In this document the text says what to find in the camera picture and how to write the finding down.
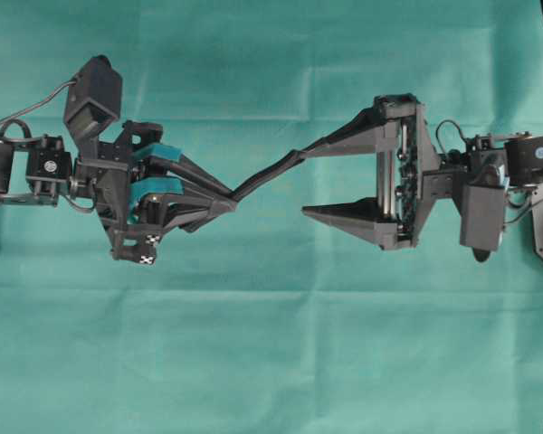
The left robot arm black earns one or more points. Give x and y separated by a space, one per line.
140 188

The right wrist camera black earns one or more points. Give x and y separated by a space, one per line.
483 210

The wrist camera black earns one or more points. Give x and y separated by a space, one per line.
483 210
93 103

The green table cloth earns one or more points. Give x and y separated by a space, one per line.
265 321

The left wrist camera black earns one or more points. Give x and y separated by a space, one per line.
93 103

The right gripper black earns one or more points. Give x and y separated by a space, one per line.
378 129

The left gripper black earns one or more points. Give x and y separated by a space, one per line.
106 169

